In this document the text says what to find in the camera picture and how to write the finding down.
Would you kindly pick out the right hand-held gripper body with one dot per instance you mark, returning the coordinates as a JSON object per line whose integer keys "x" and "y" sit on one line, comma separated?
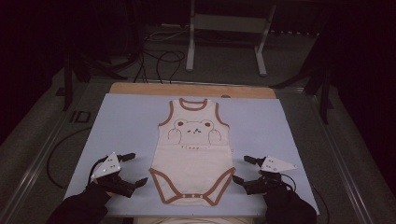
{"x": 271, "y": 174}

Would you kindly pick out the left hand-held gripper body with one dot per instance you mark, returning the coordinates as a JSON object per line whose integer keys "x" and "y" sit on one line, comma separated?
{"x": 107, "y": 168}

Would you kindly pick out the cream baby bodysuit brown trim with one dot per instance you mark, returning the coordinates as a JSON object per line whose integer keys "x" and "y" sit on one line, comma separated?
{"x": 193, "y": 161}

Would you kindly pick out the person's right hand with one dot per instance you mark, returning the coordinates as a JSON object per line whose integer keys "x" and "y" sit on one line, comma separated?
{"x": 271, "y": 194}

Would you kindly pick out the person's left hand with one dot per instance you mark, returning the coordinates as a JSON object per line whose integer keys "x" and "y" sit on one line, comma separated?
{"x": 105, "y": 190}

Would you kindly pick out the light blue mat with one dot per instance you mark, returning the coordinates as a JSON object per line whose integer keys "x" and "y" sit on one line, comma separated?
{"x": 124, "y": 124}

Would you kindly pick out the black tripod stand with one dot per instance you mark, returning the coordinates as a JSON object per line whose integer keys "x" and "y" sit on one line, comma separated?
{"x": 324, "y": 93}
{"x": 67, "y": 84}

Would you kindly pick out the white metal stand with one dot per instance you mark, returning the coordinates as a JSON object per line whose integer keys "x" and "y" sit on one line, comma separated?
{"x": 190, "y": 46}

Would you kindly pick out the grey metal floor rail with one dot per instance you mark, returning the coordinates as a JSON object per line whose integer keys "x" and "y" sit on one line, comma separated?
{"x": 342, "y": 174}
{"x": 37, "y": 165}

